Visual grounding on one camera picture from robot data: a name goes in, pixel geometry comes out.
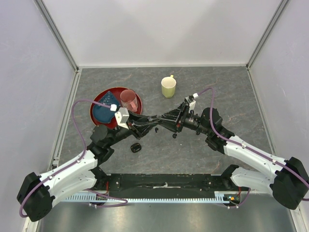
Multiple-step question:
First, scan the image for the left aluminium frame post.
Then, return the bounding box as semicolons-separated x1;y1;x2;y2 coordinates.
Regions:
34;0;79;73

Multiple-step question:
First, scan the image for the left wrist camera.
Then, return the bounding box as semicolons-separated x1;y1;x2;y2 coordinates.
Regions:
114;107;129;129

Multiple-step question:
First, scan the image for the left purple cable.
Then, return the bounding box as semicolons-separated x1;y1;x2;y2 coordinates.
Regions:
18;99;116;218

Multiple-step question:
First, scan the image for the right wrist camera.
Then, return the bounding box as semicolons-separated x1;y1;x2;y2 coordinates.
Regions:
184;93;198;111

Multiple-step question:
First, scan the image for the blue teardrop plate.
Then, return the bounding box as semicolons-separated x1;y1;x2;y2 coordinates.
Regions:
92;91;121;123

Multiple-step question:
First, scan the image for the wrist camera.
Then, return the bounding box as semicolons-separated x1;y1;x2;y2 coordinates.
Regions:
184;93;198;111
114;107;129;129

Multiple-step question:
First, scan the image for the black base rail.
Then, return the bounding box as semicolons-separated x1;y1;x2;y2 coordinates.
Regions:
106;174;233;199

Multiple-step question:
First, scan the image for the purple cable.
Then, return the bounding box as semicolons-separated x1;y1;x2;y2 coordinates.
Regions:
194;87;309;201
18;99;116;218

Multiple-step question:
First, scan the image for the pink glass mug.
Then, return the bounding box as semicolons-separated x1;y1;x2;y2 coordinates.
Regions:
120;89;138;112

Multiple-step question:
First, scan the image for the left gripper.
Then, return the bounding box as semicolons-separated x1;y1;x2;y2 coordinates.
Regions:
107;110;159;146

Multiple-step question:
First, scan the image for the aluminium frame post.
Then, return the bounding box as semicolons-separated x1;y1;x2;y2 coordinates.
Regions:
246;0;290;71
34;0;79;73

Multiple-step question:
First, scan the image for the yellow ceramic mug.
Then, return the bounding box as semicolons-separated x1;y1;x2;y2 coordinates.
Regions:
161;75;177;98

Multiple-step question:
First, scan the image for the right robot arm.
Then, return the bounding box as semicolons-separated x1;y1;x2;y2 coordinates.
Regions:
156;103;309;210

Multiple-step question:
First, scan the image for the right aluminium frame post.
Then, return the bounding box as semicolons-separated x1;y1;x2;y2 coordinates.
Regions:
246;0;290;71

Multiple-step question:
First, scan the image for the red round tray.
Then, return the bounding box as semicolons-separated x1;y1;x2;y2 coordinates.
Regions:
89;87;143;127

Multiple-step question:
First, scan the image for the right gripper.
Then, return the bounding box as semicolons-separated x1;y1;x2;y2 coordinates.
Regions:
157;101;211;135

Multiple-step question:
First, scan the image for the slotted cable duct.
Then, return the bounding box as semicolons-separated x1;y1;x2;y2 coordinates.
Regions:
63;191;235;203

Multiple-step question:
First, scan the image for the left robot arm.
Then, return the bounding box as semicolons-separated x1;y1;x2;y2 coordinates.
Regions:
17;111;163;222

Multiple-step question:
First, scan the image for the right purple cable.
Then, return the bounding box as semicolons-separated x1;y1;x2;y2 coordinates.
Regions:
194;87;309;201

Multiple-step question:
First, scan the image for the black charging case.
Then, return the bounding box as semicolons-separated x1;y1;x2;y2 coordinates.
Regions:
130;143;141;153
147;116;161;123

